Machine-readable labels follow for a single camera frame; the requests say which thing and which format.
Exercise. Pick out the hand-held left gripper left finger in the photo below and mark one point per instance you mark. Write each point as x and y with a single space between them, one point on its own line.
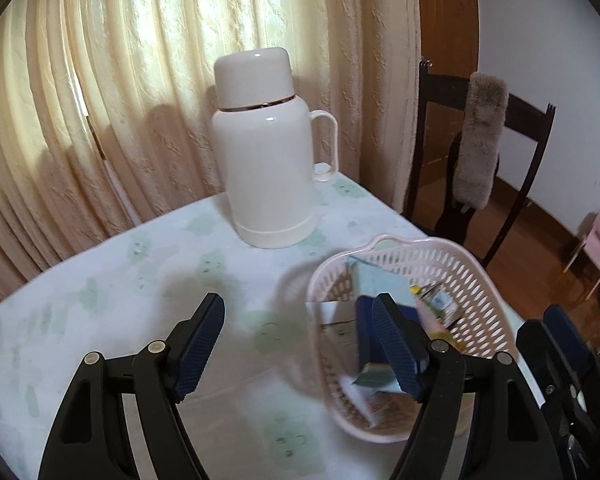
200 352

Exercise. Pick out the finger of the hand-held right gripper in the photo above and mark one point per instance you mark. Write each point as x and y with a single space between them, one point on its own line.
567 330
540 355

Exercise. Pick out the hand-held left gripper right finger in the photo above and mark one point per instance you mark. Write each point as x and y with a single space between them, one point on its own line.
395 352

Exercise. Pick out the dark blue box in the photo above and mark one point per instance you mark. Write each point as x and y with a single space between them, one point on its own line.
367 330

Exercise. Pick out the white orange snack packet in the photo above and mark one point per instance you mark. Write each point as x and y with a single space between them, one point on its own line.
375 410

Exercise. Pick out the green peanut snack packet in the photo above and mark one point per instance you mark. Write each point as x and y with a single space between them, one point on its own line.
440 310

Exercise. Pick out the light blue snack packet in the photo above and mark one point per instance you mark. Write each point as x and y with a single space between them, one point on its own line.
380 280

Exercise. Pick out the white plastic basket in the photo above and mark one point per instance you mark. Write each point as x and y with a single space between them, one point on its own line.
480 280

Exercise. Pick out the pale green printed tablecloth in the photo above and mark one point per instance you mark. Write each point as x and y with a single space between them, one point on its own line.
130 285

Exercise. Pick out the white thermos jug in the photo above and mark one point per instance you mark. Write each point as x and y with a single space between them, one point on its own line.
265 170

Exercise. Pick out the grey fluffy cloth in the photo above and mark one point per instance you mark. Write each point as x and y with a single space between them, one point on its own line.
480 135

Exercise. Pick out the dark wooden chair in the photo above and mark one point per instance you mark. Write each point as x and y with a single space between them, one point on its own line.
525 106

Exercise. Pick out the beige pleated curtain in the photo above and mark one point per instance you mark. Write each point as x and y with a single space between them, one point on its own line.
130 85

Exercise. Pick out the brown wooden door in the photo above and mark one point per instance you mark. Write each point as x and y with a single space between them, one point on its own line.
445 10

